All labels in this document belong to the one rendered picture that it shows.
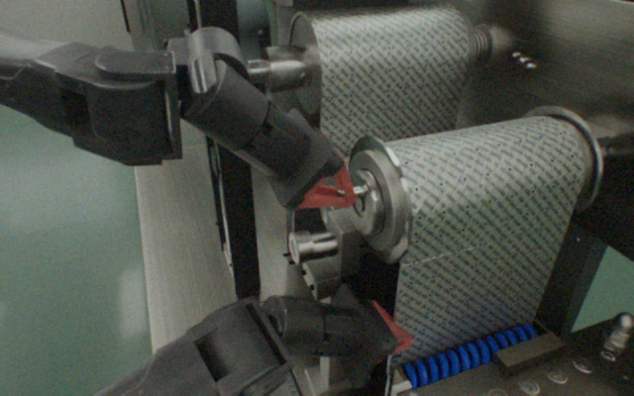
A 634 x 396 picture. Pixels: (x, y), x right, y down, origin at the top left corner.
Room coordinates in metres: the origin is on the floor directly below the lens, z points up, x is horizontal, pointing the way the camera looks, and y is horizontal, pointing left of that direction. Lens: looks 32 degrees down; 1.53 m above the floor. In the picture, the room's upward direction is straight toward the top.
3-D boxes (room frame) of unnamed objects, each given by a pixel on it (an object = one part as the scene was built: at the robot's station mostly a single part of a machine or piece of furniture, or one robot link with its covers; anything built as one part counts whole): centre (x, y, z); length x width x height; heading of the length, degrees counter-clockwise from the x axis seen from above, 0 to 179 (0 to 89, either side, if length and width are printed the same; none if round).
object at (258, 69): (0.64, 0.10, 1.33); 0.06 x 0.03 x 0.03; 111
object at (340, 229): (0.45, -0.02, 1.05); 0.06 x 0.05 x 0.31; 111
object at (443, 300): (0.42, -0.20, 1.11); 0.23 x 0.01 x 0.18; 111
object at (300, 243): (0.44, 0.02, 1.18); 0.04 x 0.02 x 0.04; 21
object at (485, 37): (0.77, -0.25, 1.33); 0.07 x 0.07 x 0.07; 21
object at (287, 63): (0.66, 0.04, 1.33); 0.06 x 0.06 x 0.06; 21
